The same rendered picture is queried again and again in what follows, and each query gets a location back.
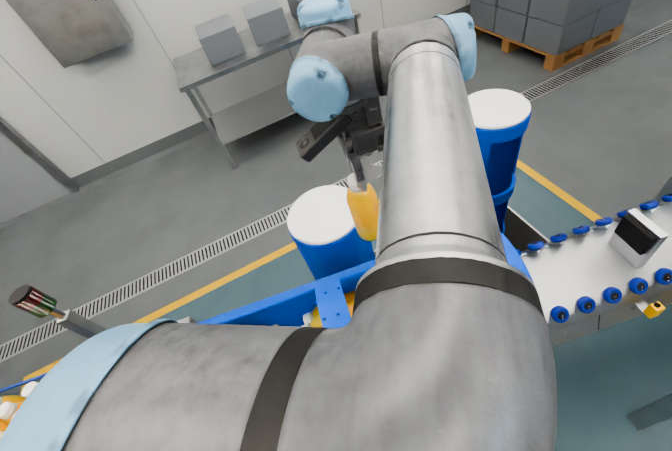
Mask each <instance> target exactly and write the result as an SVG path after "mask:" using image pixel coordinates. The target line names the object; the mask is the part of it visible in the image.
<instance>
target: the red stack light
mask: <svg viewBox="0 0 672 451"><path fill-rule="evenodd" d="M31 287H32V286H31ZM43 296H44V294H43V292H42V291H40V290H38V289H36V288H34V287H32V290H31V293H30V295H29V296H28V297H27V298H26V299H25V300H24V301H23V302H21V303H19V304H16V305H12V306H14V307H16V308H18V309H21V310H23V311H29V310H32V309H33V308H35V307H36V306H37V305H38V304H39V303H40V302H41V301H42V299H43Z"/></svg>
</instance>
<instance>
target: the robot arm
mask: <svg viewBox="0 0 672 451"><path fill-rule="evenodd" d="M297 15H298V19H299V23H300V25H299V27H300V29H301V30H302V33H303V40H302V42H301V46H300V49H299V52H298V54H297V57H296V59H295V61H294V62H293V64H292V66H291V68H290V74H289V78H288V82H287V97H288V101H289V103H290V104H291V106H292V108H293V109H294V110H295V111H296V112H297V113H298V114H299V115H301V116H302V117H304V118H306V119H308V120H311V121H315V122H316V123H315V124H314V125H313V126H312V127H311V128H310V129H309V130H308V131H307V132H306V133H305V134H304V135H303V136H302V137H301V138H300V139H299V140H298V141H297V142H296V146H297V149H298V152H299V155H300V157H301V158H302V159H303V160H305V161H307V162H311V161H312V160H313V159H314V158H315V157H316V156H317V155H318V154H319V153H320V152H321V151H322V150H323V149H324V148H325V147H326V146H327V145H328V144H330V143H331V142H332V141H333V140H334V139H335V138H336V137H337V136H338V139H339V142H340V144H341V146H342V149H343V151H344V154H345V156H346V160H347V162H348V165H349V168H350V171H351V174H352V173H354V176H355V179H356V182H357V186H358V188H359V189H361V190H362V191H363V192H366V191H367V186H366V185H367V184H368V183H369V182H370V181H372V180H373V179H375V178H376V177H378V176H380V175H381V174H382V175H381V188H380V202H379V216H378V230H377V244H376V258H375V266H374V267H373V268H371V269H370V270H368V271H367V272H366V273H365V274H364V275H363V276H362V277H361V278H360V280H359V281H358V283H357V286H356V290H355V296H354V305H353V314H352V318H351V320H350V322H349V323H348V324H347V325H345V326H344V327H340V328H324V327H298V326H265V325H232V324H198V323H178V322H177V321H175V320H173V319H158V320H155V321H152V322H150V323H131V324H124V325H120V326H116V327H113V328H110V329H108V330H106V331H103V332H101V333H99V334H97V335H95V336H93V337H91V338H90V339H88V340H86V341H85V342H83V343H82V344H80V345H79V346H77V347H76V348H75V349H74V350H72V351H71V352H70V353H68V354H67V355H66V356H65V357H64V358H63V359H61V360H60V361H59V362H58V363H57V364H56V365H55V366H54V367H53V368H52V369H51V370H50V371H49V372H48V373H47V374H46V375H45V376H44V377H43V378H42V380H41V381H40V382H39V383H38V384H37V385H36V387H35V388H34V389H33V390H32V392H31V393H30V394H29V395H28V397H27V398H26V399H25V401H24V402H23V404H22V405H21V406H20V408H19V409H18V411H17V412H16V414H15V415H14V417H13V419H12V420H11V422H10V424H9V425H8V427H7V429H6V430H5V432H4V434H3V436H2V438H1V440H0V451H554V448H555V441H556V433H557V414H558V405H557V381H556V366H555V359H554V353H553V346H552V341H551V337H550V334H549V330H548V326H547V322H546V319H545V316H544V313H543V309H542V306H541V302H540V299H539V295H538V292H537V289H536V286H535V285H534V283H533V282H532V280H531V279H530V278H529V277H528V276H527V275H526V274H525V273H523V272H522V271H520V270H519V269H517V268H515V267H513V266H511V265H509V264H508V262H507V258H506V254H505V249H504V245H503V241H502V237H501V233H500V229H499V225H498V220H497V216H496V212H495V208H494V204H493V200H492V196H491V191H490V187H489V183H488V179H487V175H486V171H485V167H484V162H483V158H482V154H481V150H480V146H479V142H478V137H477V133H476V129H475V125H474V121H473V117H472V113H471V108H470V104H469V100H468V96H467V92H466V88H465V84H464V82H466V81H468V80H470V79H471V78H472V77H473V76H474V74H475V70H476V58H477V49H476V33H475V27H474V22H473V19H472V17H471V16H470V15H469V14H467V13H457V14H451V15H445V16H443V15H436V16H433V17H432V18H430V19H426V20H421V21H417V22H412V23H408V24H403V25H399V26H394V27H390V28H385V29H381V30H376V31H371V32H367V33H363V34H358V35H356V30H355V24H354V19H353V18H354V14H352V11H351V6H350V2H349V0H303V1H302V2H301V3H300V4H299V6H298V8H297ZM385 95H387V105H386V119H385V123H384V122H383V119H382V114H381V108H380V102H379V96H385ZM376 150H378V152H380V151H382V150H383V161H382V165H376V164H372V163H371V161H370V158H369V156H371V155H372V154H373V152H374V151H376ZM361 164H362V166H361ZM362 168H363V169H362Z"/></svg>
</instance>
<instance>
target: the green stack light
mask: <svg viewBox="0 0 672 451"><path fill-rule="evenodd" d="M43 294H44V296H43V299H42V301H41V302H40V303H39V304H38V305H37V306H36V307H35V308H33V309H32V310H29V311H25V312H27V313H29V314H31V315H33V316H35V317H38V318H43V317H45V316H47V315H49V314H50V313H51V312H52V311H53V310H54V309H55V307H56V305H57V300H56V299H54V298H53V297H51V296H49V295H47V294H45V293H43Z"/></svg>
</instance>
